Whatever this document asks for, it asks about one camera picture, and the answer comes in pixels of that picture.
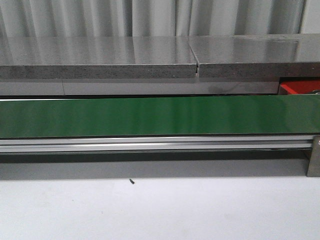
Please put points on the steel conveyor support bracket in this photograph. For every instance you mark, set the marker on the steel conveyor support bracket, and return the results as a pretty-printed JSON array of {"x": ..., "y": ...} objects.
[{"x": 314, "y": 161}]

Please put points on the white pleated curtain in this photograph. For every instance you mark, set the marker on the white pleated curtain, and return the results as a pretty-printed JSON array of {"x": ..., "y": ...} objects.
[{"x": 68, "y": 18}]

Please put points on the red plastic bin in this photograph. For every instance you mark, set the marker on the red plastic bin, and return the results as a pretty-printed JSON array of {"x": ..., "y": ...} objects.
[{"x": 299, "y": 87}]

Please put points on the aluminium conveyor frame rail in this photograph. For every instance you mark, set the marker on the aluminium conveyor frame rail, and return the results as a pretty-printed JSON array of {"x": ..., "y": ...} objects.
[{"x": 157, "y": 143}]

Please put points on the green conveyor belt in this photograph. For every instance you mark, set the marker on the green conveyor belt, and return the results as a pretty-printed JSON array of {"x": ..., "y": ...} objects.
[{"x": 153, "y": 116}]

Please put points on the grey stone counter slab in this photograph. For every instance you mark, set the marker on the grey stone counter slab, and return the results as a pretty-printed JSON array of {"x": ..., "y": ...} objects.
[{"x": 82, "y": 57}]

